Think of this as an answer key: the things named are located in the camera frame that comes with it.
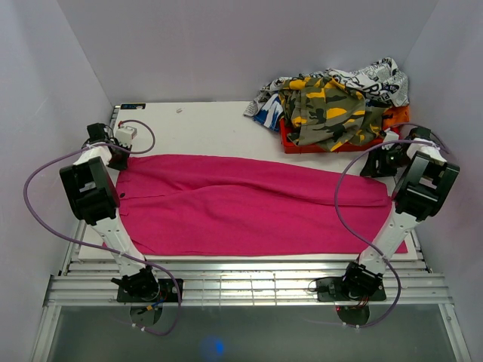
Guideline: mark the camouflage trousers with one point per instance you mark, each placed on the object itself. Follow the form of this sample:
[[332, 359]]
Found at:
[[325, 113]]

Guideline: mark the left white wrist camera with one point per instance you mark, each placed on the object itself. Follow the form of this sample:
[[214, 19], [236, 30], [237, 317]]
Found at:
[[125, 135]]

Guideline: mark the black white print trousers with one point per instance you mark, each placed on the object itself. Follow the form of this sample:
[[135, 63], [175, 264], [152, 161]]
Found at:
[[382, 81]]

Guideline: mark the orange garment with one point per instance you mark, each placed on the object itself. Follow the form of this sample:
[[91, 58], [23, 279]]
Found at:
[[395, 116]]

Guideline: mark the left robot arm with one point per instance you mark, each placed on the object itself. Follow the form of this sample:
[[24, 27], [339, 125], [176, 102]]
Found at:
[[93, 199]]

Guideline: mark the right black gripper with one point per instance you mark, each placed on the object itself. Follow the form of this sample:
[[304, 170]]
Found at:
[[370, 169]]

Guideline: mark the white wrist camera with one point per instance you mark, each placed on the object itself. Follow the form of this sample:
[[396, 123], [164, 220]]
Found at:
[[389, 139], [125, 135]]

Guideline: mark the aluminium rail frame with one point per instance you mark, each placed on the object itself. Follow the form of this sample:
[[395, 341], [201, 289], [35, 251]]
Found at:
[[219, 128]]

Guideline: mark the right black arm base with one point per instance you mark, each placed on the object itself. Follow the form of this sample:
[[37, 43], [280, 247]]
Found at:
[[338, 289]]

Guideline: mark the pink trousers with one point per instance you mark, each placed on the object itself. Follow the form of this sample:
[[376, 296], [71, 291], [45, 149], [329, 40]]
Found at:
[[196, 205]]

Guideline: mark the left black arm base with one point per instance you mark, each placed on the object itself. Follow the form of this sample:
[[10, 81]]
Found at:
[[167, 292]]

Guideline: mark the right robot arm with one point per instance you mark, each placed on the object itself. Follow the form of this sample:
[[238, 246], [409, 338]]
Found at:
[[419, 194]]

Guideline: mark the red plastic bin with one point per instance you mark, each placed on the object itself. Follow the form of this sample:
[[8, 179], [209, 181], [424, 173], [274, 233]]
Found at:
[[290, 148]]

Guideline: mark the dark label sticker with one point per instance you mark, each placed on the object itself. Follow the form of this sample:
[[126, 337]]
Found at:
[[132, 106]]

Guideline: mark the blue white garment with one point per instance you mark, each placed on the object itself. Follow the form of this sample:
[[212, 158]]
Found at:
[[270, 114]]

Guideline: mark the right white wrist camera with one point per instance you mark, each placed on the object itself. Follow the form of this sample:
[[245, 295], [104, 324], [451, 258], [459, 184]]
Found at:
[[389, 139]]

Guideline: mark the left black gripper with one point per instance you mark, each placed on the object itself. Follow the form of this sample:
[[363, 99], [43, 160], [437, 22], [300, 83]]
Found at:
[[123, 164]]

